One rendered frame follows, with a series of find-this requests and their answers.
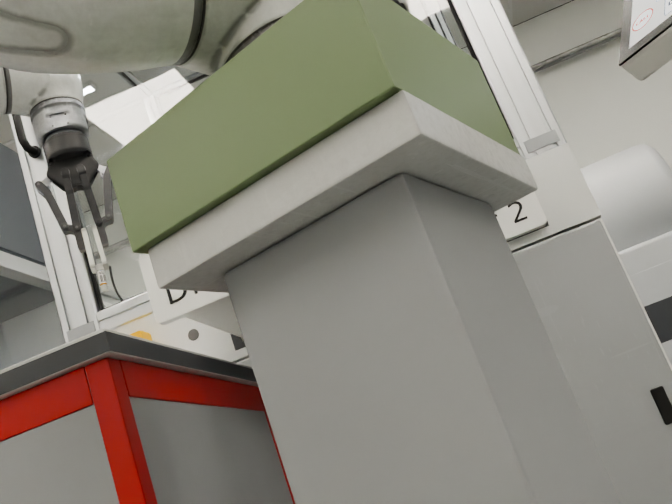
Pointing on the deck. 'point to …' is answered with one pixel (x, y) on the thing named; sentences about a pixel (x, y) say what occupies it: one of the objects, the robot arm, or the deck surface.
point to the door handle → (24, 138)
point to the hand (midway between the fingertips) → (94, 249)
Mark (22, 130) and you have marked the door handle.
